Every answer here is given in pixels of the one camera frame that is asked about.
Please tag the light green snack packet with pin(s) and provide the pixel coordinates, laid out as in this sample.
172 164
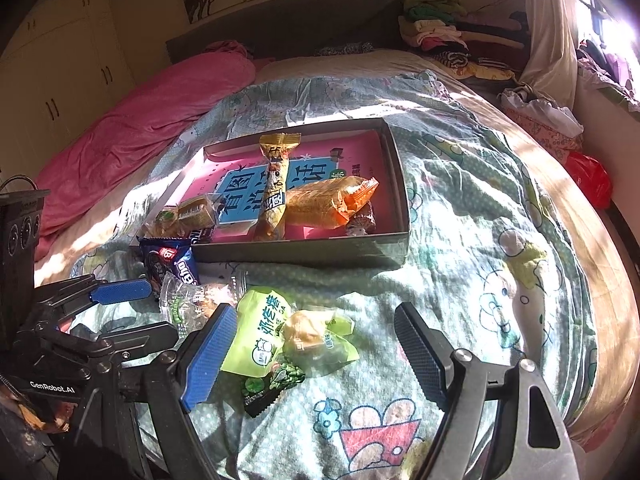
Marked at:
255 335

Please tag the red plastic bag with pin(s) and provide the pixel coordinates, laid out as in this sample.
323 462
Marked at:
590 180

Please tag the clear green print snack packet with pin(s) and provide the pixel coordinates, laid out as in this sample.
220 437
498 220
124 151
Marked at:
185 305

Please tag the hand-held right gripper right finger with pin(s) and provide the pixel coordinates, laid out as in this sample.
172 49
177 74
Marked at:
417 350

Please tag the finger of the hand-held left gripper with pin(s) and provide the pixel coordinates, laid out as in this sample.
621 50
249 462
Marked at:
120 292
135 335

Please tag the pink book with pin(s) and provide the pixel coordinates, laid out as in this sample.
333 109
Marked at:
350 160

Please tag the brown chocolate bar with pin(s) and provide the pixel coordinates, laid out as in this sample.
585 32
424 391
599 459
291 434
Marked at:
202 234

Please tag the printed cartoon blanket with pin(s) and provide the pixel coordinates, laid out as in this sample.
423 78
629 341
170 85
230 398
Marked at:
450 240

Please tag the long yellow snack packet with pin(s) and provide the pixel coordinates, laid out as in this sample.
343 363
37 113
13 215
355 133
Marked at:
272 210

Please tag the cream wardrobe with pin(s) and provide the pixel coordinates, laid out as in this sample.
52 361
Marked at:
60 60

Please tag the blue cookie packet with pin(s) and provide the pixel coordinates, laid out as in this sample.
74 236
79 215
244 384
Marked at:
170 260

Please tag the window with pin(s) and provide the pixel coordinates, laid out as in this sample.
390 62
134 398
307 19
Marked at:
600 5

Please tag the dark green snack packet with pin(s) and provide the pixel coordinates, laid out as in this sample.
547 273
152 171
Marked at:
260 390

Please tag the dark patterned pillow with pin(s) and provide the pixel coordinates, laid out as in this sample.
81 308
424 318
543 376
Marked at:
345 50

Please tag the orange snack packet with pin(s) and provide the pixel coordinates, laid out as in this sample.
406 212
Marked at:
320 202

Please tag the dark grey headboard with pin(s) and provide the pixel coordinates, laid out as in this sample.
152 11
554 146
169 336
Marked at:
300 20

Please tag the pink quilt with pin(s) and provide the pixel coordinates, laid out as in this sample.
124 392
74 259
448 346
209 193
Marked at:
125 135

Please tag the clear yellow cake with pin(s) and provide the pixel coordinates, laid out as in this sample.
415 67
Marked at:
197 212

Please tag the cream curtain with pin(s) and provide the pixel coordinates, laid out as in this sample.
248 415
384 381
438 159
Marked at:
550 35

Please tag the small pastry packet green label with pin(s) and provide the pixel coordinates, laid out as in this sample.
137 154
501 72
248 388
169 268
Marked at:
165 220

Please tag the mushroom print snack packet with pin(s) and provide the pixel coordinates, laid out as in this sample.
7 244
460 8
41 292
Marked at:
360 222

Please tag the pink floral cloth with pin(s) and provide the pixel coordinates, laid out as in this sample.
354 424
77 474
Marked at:
540 130

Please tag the clothes on window sill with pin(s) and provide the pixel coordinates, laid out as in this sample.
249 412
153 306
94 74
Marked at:
605 65

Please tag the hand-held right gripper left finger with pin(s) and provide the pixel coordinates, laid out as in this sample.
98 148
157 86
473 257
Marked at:
207 355

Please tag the dark cardboard box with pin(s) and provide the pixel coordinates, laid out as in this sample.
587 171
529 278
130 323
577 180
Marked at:
300 255

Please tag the light green pastry packet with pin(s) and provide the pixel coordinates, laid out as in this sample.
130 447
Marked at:
315 335

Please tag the pile of folded clothes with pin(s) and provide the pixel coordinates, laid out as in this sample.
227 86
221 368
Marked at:
450 35

